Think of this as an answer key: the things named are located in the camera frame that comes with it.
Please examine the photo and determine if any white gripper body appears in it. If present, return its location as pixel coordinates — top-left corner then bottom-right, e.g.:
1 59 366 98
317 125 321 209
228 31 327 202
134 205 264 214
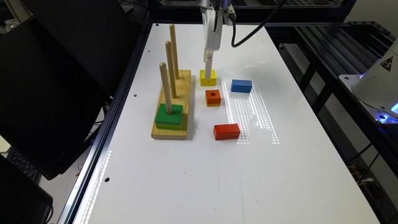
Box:
198 0 236 54

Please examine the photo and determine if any yellow block with hole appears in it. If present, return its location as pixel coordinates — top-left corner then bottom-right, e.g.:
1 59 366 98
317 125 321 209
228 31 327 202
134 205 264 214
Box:
200 70 217 86

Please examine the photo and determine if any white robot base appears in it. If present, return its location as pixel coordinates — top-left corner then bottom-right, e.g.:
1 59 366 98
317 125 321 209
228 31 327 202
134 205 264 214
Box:
339 42 397 126

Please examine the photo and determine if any orange block with hole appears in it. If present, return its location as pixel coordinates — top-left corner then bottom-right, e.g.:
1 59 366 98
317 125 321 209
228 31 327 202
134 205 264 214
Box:
205 90 221 104

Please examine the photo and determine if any blue rectangular block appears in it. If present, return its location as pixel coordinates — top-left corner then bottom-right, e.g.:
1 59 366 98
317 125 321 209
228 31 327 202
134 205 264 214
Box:
231 80 252 93

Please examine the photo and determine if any yellow block under orange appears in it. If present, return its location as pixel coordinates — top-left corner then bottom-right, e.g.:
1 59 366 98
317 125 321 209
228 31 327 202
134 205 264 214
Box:
206 103 221 107

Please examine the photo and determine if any dark green block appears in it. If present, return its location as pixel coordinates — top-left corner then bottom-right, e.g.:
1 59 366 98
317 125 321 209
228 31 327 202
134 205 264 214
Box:
155 103 183 125

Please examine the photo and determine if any red rectangular block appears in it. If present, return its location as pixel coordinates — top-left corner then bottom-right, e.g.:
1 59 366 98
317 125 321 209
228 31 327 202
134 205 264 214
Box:
213 124 240 141

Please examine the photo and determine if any light green block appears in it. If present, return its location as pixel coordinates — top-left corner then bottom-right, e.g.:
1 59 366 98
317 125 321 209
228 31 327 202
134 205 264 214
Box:
155 118 182 130

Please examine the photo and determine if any middle wooden peg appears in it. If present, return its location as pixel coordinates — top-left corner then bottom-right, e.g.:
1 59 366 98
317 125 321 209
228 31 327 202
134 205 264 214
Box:
165 40 177 98

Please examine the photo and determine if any wooden peg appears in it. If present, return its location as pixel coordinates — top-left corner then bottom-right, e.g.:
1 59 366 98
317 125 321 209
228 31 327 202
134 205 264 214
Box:
165 40 177 98
159 62 172 115
169 24 179 80

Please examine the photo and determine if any wooden peg base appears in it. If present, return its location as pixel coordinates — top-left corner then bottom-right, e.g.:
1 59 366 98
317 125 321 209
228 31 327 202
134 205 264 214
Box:
151 70 191 140

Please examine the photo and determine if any rear wooden peg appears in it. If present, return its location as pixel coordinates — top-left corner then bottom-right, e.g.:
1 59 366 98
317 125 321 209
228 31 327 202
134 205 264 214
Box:
169 24 179 80

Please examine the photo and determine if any front wooden peg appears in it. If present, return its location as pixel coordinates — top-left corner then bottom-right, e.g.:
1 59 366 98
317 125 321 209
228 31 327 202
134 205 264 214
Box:
159 62 172 115

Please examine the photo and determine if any black rear panel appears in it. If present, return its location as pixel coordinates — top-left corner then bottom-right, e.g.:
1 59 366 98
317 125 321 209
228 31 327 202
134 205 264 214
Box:
22 0 139 96

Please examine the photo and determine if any large black monitor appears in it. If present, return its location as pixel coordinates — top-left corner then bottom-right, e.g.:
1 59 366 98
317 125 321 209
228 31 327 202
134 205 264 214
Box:
1 17 108 180

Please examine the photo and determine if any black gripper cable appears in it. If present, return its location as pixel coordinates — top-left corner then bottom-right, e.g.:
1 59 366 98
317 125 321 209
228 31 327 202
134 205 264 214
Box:
229 0 287 48

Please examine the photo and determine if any black aluminium table frame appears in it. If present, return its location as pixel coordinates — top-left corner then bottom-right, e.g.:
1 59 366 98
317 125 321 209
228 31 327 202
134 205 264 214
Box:
59 1 397 223

